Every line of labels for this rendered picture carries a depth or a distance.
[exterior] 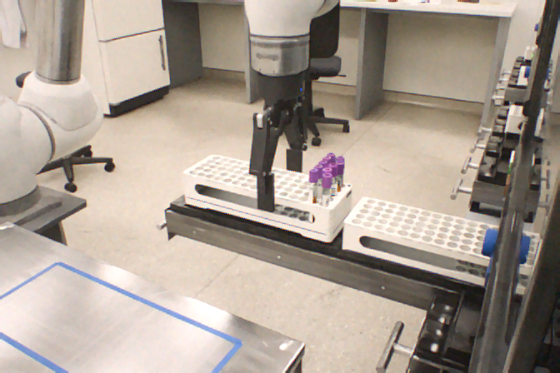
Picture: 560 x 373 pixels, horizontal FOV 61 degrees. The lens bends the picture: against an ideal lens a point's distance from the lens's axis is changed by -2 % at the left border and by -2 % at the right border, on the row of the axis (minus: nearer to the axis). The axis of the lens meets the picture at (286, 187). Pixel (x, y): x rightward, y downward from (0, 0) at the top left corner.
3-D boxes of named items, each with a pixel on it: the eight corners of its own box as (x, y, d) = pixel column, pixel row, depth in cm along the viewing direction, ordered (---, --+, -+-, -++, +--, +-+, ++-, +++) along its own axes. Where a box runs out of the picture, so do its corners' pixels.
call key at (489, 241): (494, 248, 51) (499, 225, 50) (491, 263, 49) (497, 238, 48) (482, 246, 52) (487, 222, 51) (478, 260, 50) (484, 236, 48)
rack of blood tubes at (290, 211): (352, 216, 86) (353, 184, 83) (330, 243, 78) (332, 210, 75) (214, 181, 98) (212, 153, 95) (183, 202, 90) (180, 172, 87)
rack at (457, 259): (539, 271, 74) (549, 237, 72) (537, 309, 66) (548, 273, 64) (360, 226, 86) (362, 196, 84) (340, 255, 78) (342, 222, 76)
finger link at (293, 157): (286, 149, 87) (287, 147, 87) (286, 183, 90) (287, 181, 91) (301, 151, 86) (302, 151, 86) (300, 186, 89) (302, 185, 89)
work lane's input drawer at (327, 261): (553, 303, 78) (567, 258, 73) (552, 361, 67) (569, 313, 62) (192, 206, 107) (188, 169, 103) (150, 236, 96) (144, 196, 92)
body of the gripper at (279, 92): (272, 62, 80) (272, 115, 84) (245, 73, 73) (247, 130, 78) (312, 67, 77) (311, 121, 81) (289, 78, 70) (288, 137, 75)
